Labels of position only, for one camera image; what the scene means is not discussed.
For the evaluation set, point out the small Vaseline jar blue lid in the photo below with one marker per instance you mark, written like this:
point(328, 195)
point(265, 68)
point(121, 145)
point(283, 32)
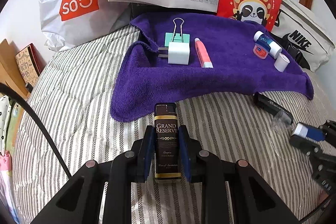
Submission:
point(261, 49)

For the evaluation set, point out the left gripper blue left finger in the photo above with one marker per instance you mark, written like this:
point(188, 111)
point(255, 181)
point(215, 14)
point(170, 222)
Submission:
point(145, 155)

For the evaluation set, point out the purple towel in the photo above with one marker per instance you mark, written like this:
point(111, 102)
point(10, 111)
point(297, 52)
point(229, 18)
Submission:
point(221, 60)

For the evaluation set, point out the white USB charger plug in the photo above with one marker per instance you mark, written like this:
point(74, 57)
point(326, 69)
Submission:
point(177, 53)

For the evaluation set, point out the pink lip balm tube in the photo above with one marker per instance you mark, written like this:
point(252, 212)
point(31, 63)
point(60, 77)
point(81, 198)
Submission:
point(202, 54)

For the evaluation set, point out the white Nike bag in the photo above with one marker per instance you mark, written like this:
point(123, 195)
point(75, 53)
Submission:
point(301, 34)

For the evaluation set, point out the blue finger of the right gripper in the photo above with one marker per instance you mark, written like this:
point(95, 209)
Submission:
point(315, 134)
point(305, 146)

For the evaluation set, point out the black mascara tube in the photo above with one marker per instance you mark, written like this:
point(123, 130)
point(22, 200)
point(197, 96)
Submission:
point(270, 106)

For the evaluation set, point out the white Miniso plastic bag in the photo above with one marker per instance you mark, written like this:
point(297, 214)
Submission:
point(69, 23)

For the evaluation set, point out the small white cap jar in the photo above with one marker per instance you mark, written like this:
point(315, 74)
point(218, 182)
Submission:
point(301, 130)

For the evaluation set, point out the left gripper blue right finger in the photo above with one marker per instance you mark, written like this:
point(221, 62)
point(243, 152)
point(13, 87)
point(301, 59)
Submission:
point(190, 149)

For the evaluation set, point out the teal binder clip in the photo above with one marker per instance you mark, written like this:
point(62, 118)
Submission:
point(177, 36)

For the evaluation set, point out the black Grand Reserve lighter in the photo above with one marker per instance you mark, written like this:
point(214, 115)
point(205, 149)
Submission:
point(167, 164)

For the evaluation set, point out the blue white bottle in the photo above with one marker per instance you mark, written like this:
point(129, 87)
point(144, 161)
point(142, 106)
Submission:
point(274, 49)

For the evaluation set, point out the brown patterned book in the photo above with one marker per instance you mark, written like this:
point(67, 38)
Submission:
point(29, 64)

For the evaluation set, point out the white tape roll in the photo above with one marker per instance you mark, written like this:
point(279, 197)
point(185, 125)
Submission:
point(281, 62)

